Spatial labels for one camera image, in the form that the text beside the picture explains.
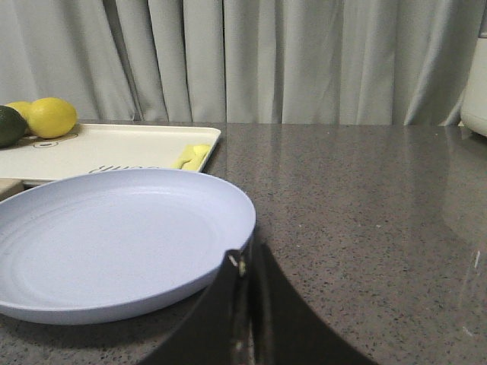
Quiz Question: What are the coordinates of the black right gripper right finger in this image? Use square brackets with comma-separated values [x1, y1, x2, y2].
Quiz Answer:
[249, 243, 375, 364]

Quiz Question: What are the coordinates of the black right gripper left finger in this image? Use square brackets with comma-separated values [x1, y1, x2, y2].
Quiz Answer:
[140, 249, 250, 364]

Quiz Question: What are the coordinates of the light blue plate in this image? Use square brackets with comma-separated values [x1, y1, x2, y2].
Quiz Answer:
[1, 169, 256, 325]

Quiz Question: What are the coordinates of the cream serving tray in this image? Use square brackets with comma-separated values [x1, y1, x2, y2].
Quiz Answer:
[1, 124, 221, 186]

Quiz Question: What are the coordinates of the yellow plastic fork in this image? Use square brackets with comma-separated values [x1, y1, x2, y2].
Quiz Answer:
[170, 144, 210, 171]

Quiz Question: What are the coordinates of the wooden cutting board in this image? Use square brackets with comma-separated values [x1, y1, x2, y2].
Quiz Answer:
[0, 178, 24, 202]

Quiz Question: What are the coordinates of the yellow lemon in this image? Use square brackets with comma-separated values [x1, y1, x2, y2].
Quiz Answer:
[27, 97, 78, 139]
[6, 100, 32, 135]

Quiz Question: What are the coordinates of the grey curtain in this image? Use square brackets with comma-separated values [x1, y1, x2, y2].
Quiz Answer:
[1, 1, 486, 125]

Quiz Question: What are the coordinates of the white appliance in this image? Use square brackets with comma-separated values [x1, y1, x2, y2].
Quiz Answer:
[460, 33, 487, 137]

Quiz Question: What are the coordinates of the green lime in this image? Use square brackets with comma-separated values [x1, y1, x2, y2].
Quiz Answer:
[0, 106, 27, 148]

